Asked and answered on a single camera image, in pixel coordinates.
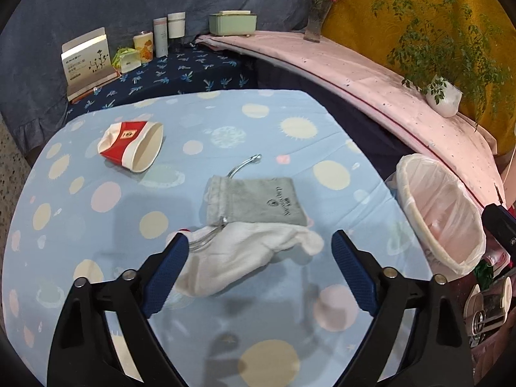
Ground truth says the white sock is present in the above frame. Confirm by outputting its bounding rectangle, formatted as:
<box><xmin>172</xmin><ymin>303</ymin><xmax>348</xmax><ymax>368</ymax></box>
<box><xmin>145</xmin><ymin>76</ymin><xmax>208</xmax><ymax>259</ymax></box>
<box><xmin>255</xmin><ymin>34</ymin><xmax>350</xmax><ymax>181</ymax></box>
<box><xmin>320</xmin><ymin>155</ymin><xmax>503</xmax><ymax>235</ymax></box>
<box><xmin>174</xmin><ymin>222</ymin><xmax>324</xmax><ymax>297</ymax></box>

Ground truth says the grey drawstring pouch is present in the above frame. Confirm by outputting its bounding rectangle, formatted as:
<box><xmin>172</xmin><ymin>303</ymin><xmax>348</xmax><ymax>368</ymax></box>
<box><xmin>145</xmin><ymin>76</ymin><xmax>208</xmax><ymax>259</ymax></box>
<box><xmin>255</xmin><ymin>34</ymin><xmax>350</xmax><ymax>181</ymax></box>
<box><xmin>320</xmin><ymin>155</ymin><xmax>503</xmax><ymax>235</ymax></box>
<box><xmin>205</xmin><ymin>154</ymin><xmax>308</xmax><ymax>226</ymax></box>

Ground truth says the red white paper cup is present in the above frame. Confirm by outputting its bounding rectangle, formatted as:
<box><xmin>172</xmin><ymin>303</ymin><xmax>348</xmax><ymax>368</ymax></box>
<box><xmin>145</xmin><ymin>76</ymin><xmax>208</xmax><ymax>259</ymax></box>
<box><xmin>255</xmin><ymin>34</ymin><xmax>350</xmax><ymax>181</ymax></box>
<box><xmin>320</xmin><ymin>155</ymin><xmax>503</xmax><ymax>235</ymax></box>
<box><xmin>97</xmin><ymin>121</ymin><xmax>164</xmax><ymax>173</ymax></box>

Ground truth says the white lined trash bin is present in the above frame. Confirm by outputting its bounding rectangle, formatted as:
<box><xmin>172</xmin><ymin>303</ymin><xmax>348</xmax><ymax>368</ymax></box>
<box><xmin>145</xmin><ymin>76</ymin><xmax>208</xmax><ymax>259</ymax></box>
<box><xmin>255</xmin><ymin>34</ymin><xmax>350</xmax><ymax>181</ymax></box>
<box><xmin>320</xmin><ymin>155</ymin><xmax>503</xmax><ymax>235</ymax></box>
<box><xmin>386</xmin><ymin>154</ymin><xmax>486</xmax><ymax>281</ymax></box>

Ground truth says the pink shelf cloth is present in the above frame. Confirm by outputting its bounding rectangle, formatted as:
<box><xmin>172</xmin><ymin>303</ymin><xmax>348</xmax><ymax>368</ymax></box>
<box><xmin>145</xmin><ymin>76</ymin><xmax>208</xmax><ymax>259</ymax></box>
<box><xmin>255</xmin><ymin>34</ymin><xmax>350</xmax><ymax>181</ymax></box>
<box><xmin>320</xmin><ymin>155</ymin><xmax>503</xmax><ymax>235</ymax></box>
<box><xmin>196</xmin><ymin>31</ymin><xmax>515</xmax><ymax>206</ymax></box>

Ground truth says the blue planet pattern tablecloth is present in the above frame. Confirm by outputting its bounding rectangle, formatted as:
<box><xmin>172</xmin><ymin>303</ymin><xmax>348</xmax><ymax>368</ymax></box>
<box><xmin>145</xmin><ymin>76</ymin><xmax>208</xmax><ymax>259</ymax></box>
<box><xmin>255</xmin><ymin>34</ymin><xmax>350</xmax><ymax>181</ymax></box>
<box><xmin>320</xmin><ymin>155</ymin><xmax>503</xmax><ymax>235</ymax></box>
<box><xmin>2</xmin><ymin>88</ymin><xmax>435</xmax><ymax>387</ymax></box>

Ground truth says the green plant white pot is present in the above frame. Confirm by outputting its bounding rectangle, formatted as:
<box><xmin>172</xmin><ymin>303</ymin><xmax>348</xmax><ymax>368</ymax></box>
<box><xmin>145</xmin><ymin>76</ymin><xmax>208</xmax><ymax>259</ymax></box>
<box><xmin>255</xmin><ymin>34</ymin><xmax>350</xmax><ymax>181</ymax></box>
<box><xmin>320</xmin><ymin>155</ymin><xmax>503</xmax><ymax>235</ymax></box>
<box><xmin>372</xmin><ymin>0</ymin><xmax>515</xmax><ymax>122</ymax></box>

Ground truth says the yellow hanging cloth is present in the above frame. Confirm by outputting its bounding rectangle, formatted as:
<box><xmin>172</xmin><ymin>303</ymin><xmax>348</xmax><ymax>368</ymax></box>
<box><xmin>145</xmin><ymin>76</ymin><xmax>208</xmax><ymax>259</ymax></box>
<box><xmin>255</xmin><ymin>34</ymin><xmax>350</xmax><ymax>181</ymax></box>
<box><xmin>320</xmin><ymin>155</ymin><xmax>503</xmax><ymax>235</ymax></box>
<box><xmin>321</xmin><ymin>0</ymin><xmax>516</xmax><ymax>154</ymax></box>

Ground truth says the white open cardboard box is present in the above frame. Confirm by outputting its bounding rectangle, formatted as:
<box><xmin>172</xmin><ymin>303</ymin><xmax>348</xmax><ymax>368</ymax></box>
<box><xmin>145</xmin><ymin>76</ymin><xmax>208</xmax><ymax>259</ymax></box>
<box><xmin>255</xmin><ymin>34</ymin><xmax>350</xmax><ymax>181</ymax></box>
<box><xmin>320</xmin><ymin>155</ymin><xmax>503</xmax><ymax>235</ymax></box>
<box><xmin>61</xmin><ymin>27</ymin><xmax>119</xmax><ymax>101</ymax></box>

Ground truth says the green white small packet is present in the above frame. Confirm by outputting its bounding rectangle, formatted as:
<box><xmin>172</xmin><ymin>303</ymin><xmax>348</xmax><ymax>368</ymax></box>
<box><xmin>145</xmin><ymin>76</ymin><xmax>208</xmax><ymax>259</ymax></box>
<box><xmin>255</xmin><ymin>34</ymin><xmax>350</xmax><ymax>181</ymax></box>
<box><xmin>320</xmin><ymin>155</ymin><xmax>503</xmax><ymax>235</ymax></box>
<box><xmin>111</xmin><ymin>47</ymin><xmax>142</xmax><ymax>74</ymax></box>

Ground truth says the navy floral cloth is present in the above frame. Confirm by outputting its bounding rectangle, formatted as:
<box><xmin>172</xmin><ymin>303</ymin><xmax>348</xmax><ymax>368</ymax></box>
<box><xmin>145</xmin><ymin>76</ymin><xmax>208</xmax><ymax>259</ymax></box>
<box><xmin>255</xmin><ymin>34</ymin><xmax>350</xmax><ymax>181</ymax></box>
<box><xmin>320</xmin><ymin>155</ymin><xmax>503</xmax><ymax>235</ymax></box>
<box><xmin>65</xmin><ymin>45</ymin><xmax>257</xmax><ymax>123</ymax></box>

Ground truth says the tall white bottle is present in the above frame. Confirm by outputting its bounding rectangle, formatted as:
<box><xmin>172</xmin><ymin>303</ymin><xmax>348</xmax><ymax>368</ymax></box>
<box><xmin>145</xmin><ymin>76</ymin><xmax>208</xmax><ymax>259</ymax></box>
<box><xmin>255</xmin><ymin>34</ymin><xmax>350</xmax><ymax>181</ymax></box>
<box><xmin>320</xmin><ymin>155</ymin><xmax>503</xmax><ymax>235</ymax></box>
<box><xmin>153</xmin><ymin>17</ymin><xmax>168</xmax><ymax>58</ymax></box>

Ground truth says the mint green tissue box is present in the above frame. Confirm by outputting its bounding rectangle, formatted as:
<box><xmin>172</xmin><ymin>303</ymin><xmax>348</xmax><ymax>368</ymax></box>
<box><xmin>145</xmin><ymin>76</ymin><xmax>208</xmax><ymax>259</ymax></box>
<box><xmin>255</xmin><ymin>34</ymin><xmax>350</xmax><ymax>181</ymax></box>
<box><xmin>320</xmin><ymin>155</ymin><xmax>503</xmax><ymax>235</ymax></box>
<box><xmin>209</xmin><ymin>11</ymin><xmax>257</xmax><ymax>37</ymax></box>

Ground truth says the white round jar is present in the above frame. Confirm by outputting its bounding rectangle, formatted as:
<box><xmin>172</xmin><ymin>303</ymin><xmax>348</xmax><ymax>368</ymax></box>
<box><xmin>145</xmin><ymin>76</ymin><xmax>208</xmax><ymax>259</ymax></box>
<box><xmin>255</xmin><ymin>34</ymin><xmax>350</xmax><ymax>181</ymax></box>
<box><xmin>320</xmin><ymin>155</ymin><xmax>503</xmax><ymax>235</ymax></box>
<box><xmin>167</xmin><ymin>11</ymin><xmax>186</xmax><ymax>39</ymax></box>

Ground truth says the grey blue hanging blanket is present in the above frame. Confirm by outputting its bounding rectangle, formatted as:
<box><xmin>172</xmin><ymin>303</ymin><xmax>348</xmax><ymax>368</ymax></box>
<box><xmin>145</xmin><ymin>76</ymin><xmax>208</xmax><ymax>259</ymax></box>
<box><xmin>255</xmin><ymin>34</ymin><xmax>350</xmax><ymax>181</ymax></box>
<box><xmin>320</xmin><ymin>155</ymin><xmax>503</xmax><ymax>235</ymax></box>
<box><xmin>1</xmin><ymin>0</ymin><xmax>309</xmax><ymax>152</ymax></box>

